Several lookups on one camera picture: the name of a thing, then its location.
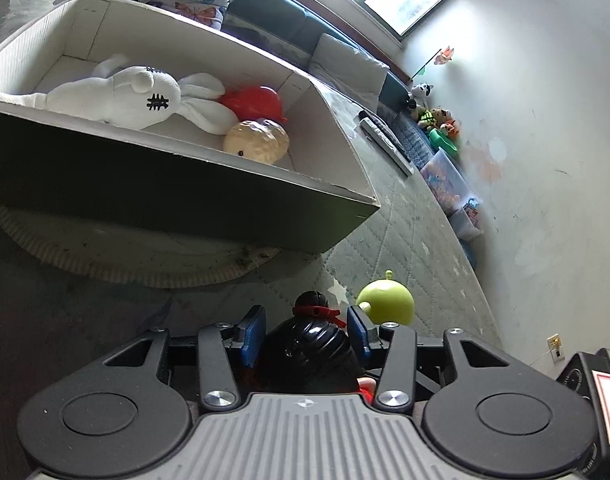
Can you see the beige peanut toy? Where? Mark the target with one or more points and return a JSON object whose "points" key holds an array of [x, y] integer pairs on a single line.
{"points": [[257, 141]]}

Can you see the white plush rabbit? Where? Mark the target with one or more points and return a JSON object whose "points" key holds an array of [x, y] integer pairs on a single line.
{"points": [[125, 97]]}

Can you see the orange pinwheel decoration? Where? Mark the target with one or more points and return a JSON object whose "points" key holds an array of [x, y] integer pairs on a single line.
{"points": [[444, 55]]}

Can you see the cow plush toy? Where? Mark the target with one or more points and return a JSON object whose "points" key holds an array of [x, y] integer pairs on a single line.
{"points": [[420, 95]]}

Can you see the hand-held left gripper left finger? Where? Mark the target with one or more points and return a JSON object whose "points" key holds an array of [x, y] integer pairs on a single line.
{"points": [[255, 332]]}

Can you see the brown bear plush toy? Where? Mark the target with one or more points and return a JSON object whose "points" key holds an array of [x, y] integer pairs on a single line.
{"points": [[435, 117]]}

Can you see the wall outlet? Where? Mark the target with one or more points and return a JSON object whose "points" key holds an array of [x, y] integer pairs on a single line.
{"points": [[555, 347]]}

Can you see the grey cushion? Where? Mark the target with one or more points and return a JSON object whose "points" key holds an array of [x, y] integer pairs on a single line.
{"points": [[345, 67]]}

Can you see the black-haired doll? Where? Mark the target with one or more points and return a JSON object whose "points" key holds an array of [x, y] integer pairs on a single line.
{"points": [[310, 350]]}

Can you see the red rubber toy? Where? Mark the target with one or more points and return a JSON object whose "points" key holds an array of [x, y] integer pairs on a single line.
{"points": [[255, 102]]}

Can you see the green plastic toy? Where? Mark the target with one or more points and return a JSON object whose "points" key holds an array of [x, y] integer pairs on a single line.
{"points": [[442, 140]]}

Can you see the clear storage bin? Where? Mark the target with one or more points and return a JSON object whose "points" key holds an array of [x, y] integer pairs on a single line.
{"points": [[467, 217], [445, 182]]}

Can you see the green rubber toy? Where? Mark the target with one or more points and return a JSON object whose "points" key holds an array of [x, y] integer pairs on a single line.
{"points": [[390, 302]]}

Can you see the round woven mat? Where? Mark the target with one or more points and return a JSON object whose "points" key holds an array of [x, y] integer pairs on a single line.
{"points": [[135, 265]]}

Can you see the white cardboard box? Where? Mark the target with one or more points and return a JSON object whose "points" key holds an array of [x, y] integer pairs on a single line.
{"points": [[160, 185]]}

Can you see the blue sofa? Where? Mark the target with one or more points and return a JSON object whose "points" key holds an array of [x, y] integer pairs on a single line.
{"points": [[285, 25]]}

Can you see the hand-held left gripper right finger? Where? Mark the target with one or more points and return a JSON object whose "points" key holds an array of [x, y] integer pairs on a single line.
{"points": [[357, 332]]}

